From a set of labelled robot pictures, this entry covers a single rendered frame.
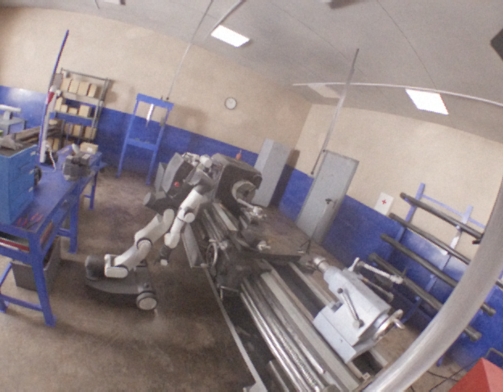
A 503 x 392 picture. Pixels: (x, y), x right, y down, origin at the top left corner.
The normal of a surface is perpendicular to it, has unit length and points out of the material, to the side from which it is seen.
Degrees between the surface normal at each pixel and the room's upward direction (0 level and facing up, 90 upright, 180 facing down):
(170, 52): 90
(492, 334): 90
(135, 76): 90
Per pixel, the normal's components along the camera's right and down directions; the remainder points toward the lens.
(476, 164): -0.84, -0.20
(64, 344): 0.36, -0.91
